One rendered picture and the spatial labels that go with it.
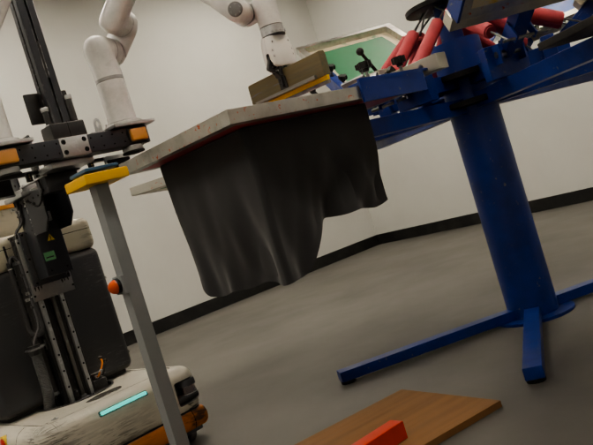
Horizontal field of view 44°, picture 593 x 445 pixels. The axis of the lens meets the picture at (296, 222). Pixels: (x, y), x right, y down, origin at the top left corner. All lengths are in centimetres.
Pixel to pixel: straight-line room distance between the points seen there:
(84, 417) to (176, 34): 500
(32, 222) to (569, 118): 488
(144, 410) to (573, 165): 479
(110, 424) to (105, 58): 120
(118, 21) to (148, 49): 428
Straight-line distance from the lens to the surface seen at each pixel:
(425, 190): 747
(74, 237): 292
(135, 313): 201
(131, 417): 259
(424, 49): 278
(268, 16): 236
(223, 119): 181
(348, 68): 395
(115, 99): 251
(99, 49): 254
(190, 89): 691
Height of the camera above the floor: 73
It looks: 2 degrees down
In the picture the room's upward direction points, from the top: 17 degrees counter-clockwise
